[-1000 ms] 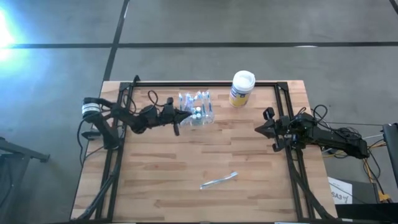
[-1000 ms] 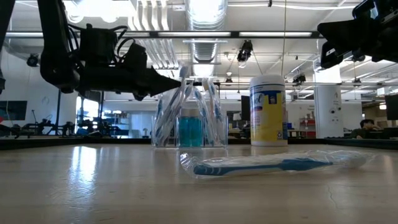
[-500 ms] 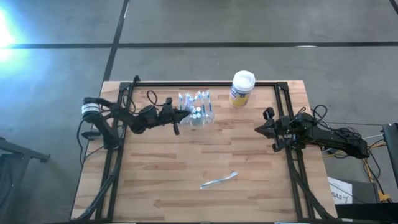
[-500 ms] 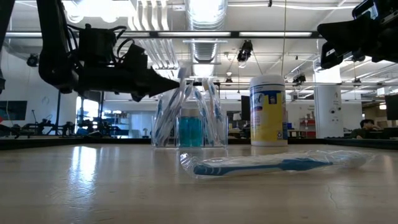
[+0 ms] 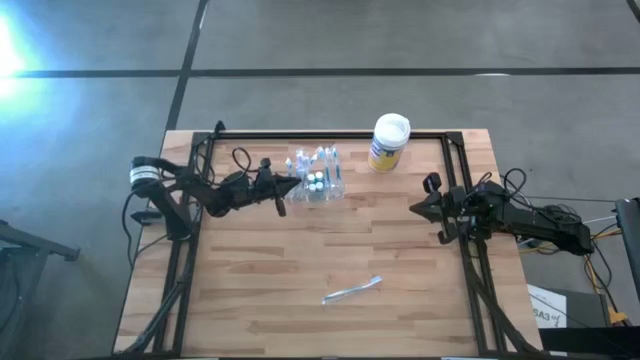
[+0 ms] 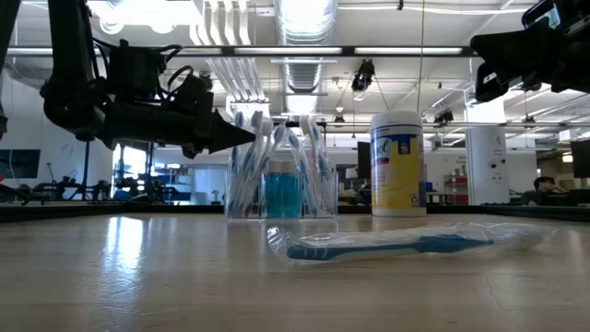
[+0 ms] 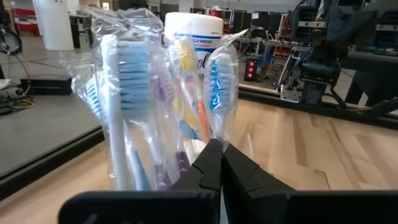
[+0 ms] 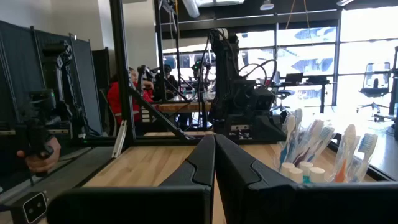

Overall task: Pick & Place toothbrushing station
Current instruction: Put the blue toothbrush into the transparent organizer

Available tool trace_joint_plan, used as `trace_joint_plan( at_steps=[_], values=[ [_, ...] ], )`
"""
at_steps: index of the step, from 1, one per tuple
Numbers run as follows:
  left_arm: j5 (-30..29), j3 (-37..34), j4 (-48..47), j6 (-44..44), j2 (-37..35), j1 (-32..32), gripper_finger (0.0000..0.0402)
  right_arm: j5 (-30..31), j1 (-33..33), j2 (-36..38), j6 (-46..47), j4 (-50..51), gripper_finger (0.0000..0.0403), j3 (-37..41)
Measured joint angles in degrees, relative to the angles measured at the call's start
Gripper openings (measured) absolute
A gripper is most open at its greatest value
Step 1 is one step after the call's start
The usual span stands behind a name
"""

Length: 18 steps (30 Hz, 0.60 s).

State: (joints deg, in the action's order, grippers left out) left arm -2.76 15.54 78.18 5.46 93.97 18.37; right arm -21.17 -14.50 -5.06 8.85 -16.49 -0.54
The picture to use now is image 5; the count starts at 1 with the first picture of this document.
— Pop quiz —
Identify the black panel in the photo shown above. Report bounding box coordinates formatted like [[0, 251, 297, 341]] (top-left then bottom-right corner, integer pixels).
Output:
[[614, 197, 640, 305]]

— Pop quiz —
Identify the yellow cable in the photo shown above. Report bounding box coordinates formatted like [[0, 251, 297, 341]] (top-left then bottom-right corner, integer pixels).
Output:
[[519, 238, 630, 327]]

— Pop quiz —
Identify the yellow white wipes canister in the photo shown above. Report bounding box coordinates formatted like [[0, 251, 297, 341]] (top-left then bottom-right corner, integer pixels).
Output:
[[367, 112, 412, 175]]

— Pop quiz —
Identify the clear plastic organizer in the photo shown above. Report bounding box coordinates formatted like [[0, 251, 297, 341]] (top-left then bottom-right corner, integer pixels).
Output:
[[285, 144, 347, 204]]

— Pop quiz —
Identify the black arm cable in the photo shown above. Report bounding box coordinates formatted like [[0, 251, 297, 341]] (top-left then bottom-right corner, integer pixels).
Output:
[[472, 167, 584, 224], [230, 146, 254, 175]]

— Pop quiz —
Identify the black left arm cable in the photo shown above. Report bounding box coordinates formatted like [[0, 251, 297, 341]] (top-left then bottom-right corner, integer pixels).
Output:
[[230, 146, 254, 175]]

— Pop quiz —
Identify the black metal stand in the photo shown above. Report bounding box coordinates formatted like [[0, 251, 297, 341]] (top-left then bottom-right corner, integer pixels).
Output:
[[0, 218, 82, 360]]

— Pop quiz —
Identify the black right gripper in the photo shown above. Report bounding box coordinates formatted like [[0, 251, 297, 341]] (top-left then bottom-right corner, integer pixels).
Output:
[[408, 171, 475, 246]]

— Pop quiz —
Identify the white printed sign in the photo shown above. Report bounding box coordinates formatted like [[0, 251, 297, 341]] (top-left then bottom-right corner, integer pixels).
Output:
[[527, 283, 569, 330]]

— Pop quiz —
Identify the black aluminium table frame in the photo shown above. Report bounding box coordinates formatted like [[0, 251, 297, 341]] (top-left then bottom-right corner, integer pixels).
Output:
[[112, 119, 544, 360]]

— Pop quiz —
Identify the black box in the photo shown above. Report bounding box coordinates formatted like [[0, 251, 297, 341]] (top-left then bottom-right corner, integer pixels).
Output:
[[538, 325, 640, 360]]

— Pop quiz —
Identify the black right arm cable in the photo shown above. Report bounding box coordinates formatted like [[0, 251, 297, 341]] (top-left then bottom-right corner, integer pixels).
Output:
[[472, 167, 584, 224]]

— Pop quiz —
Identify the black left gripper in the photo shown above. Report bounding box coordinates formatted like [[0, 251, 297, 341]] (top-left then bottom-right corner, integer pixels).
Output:
[[249, 157, 304, 218]]

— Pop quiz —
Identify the grey box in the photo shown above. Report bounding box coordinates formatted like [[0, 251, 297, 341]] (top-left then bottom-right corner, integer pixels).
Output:
[[564, 288, 614, 329]]

